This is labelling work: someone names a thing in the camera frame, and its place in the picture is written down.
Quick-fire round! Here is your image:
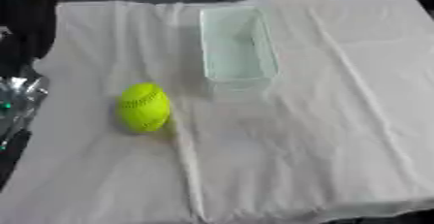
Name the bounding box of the yellow-green softball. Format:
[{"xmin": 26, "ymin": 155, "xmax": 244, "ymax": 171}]
[{"xmin": 115, "ymin": 81, "xmax": 173, "ymax": 135}]

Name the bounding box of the clear plastic box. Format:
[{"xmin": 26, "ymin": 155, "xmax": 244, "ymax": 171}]
[{"xmin": 197, "ymin": 6, "xmax": 280, "ymax": 94}]

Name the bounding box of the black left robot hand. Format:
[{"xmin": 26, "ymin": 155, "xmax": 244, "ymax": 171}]
[{"xmin": 0, "ymin": 0, "xmax": 61, "ymax": 77}]

